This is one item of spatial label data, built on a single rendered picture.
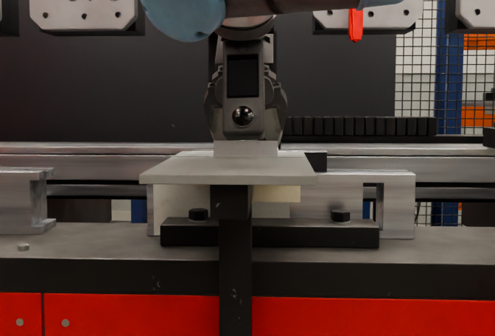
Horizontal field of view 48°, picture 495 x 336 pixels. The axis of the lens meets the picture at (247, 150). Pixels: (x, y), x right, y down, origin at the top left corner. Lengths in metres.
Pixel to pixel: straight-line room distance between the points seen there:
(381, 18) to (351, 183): 0.23
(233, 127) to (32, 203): 0.40
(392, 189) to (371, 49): 0.59
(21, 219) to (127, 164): 0.28
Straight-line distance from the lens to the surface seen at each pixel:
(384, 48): 1.37
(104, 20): 0.83
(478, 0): 0.85
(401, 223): 0.85
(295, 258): 0.73
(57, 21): 0.86
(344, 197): 0.82
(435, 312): 0.76
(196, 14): 0.47
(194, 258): 0.73
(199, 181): 0.57
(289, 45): 1.34
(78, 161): 1.14
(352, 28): 0.77
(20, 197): 0.90
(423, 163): 1.11
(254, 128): 0.60
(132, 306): 0.76
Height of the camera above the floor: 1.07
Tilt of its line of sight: 5 degrees down
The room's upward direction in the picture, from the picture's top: straight up
